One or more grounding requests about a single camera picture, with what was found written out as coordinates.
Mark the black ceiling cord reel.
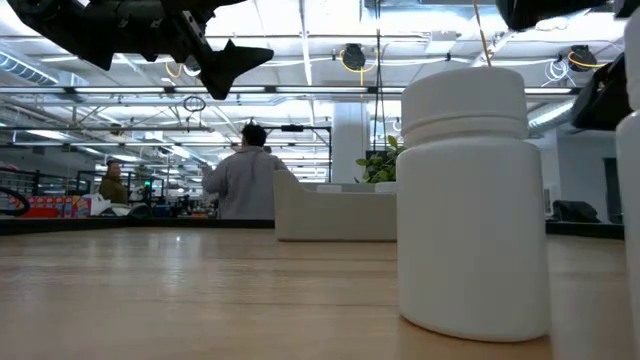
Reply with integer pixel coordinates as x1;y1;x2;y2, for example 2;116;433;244
567;44;608;72
340;42;368;73

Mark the pale plastic basket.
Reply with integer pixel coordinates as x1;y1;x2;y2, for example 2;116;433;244
272;168;400;243

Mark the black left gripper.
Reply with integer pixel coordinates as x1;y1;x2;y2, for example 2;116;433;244
114;0;276;101

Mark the person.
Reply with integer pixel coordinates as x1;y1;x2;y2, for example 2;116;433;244
201;122;297;221
98;159;130;205

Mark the white building column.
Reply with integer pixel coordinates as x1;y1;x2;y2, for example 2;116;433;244
331;102;372;184

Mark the white plastic bag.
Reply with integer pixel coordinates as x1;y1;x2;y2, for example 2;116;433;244
89;193;132;217

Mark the black bag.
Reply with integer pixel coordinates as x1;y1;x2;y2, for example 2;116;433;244
551;199;602;224

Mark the small green potted plant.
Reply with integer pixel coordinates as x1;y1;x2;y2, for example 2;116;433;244
355;134;405;195

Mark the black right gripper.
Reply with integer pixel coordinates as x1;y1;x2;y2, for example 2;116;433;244
495;0;629;133

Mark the white pill bottle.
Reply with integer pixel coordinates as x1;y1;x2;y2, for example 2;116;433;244
397;66;551;343
615;7;640;360

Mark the thick black cable loop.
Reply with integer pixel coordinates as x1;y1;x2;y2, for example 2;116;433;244
0;185;32;218

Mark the black metal table frame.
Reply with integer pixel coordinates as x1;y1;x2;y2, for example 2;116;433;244
0;215;626;241

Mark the colourful printed carton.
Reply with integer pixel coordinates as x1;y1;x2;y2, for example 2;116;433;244
7;194;94;219

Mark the hanging black cable loop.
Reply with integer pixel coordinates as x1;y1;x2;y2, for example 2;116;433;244
182;94;208;115

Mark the yellow hanging cable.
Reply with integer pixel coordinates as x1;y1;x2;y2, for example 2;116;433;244
472;0;494;69

